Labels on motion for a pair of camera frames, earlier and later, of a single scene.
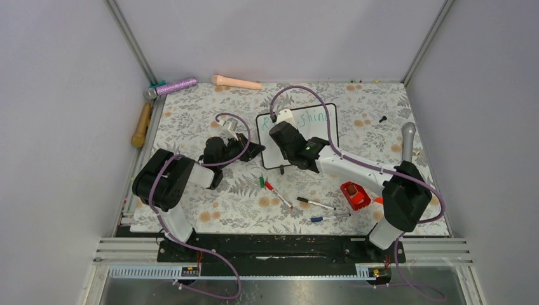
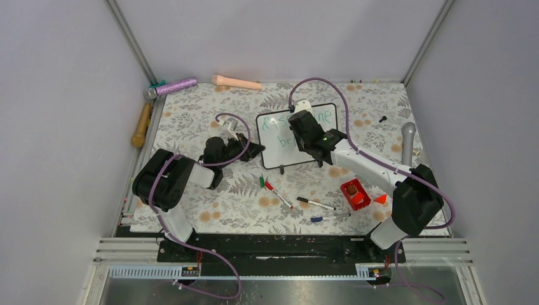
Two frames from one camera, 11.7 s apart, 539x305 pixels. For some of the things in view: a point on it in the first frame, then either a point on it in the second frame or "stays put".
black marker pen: x=305 y=199 stays put
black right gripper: x=297 y=130 -> x=300 y=145
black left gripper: x=243 y=143 stays put
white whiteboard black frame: x=311 y=121 stays put
